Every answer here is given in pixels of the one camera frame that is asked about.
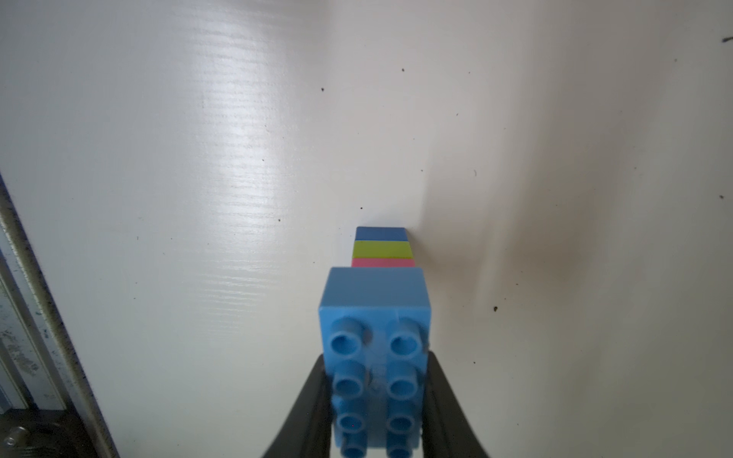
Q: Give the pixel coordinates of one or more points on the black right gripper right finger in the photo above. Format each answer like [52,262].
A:
[446,431]

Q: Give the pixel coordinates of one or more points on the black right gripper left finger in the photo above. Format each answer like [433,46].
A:
[307,430]

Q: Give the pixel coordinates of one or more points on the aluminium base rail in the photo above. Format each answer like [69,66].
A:
[48,408]

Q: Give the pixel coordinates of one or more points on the small lego bricks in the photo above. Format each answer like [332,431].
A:
[382,247]

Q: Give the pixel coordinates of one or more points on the light blue long lego brick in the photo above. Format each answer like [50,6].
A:
[375,333]

